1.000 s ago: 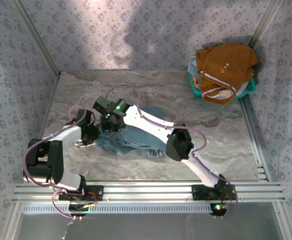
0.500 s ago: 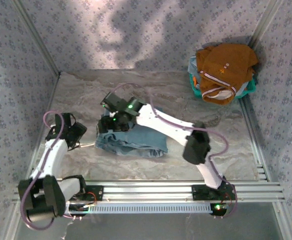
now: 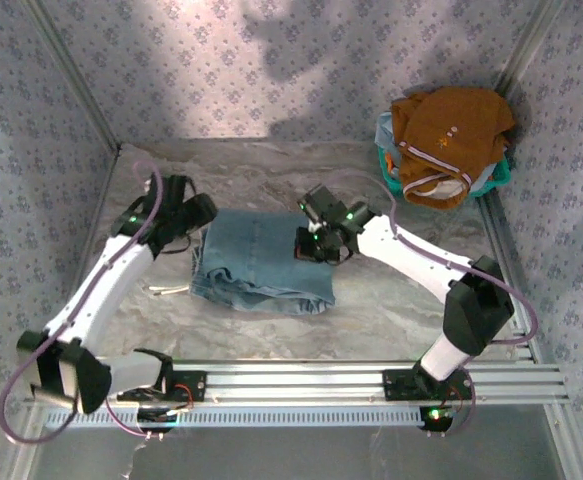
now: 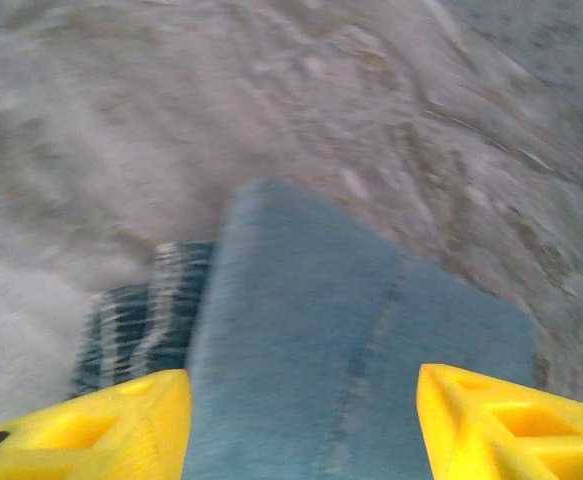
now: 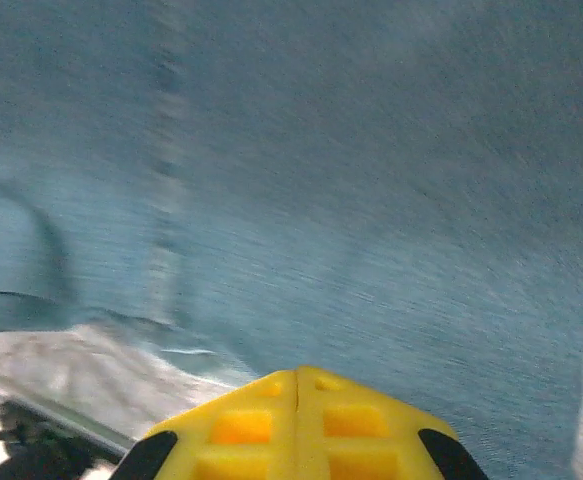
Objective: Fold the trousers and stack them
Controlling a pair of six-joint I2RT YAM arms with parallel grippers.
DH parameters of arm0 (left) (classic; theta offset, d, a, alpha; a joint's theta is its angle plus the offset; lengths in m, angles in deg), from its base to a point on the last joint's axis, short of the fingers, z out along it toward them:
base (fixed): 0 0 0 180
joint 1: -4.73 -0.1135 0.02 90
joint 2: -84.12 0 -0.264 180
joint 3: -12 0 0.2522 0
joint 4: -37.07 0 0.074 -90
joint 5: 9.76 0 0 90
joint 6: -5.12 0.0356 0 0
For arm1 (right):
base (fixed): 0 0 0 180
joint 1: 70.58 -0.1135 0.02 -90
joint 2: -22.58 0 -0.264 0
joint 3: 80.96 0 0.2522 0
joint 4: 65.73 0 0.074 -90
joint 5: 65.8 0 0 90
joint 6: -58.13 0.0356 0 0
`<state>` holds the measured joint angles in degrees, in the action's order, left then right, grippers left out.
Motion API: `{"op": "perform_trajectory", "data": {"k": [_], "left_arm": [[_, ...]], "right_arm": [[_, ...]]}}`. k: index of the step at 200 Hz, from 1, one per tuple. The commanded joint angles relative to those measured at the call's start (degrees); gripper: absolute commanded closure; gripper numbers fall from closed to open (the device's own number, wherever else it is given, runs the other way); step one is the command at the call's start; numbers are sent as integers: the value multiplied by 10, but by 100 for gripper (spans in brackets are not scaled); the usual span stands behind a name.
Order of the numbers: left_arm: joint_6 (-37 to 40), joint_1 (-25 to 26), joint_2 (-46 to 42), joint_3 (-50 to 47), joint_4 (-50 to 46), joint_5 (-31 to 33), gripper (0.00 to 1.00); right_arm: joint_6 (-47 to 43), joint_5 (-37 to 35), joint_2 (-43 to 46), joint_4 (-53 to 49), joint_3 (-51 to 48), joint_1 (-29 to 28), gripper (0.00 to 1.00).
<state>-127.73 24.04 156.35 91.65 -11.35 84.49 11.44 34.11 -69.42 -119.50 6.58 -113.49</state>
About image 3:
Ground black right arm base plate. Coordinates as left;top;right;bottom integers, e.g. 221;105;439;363
381;368;475;401

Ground aluminium side rail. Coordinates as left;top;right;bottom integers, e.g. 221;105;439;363
480;192;543;364

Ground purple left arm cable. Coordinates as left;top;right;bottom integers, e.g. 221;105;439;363
0;159;165;446

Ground blue denim trousers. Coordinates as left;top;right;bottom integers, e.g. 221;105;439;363
148;207;338;316

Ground red wire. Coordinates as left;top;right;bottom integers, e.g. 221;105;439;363
173;383;196;410

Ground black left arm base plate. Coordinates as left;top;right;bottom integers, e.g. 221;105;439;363
115;369;208;404

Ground black controller board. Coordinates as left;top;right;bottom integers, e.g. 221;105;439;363
419;405;455;432
135;405;180;434

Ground aluminium mounting rail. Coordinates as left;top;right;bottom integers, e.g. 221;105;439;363
23;359;570;407

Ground black left controller board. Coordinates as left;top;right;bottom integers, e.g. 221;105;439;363
135;405;180;434

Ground aluminium corner post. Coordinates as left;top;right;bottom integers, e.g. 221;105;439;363
493;0;570;94
23;0;125;156

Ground brown trousers with striped waistband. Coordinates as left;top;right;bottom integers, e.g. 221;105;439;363
389;85;517;211

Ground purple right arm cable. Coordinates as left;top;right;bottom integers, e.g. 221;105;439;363
330;169;540;439

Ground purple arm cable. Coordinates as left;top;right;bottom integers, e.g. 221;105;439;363
0;159;165;446
330;169;540;439

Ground white slotted cable duct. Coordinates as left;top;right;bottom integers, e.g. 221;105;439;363
43;403;465;429

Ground teal plastic basket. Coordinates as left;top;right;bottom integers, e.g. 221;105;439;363
378;149;513;198

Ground light blue garment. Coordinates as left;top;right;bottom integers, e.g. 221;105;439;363
376;110;400;161

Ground black right controller board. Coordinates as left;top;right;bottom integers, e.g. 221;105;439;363
419;405;455;432

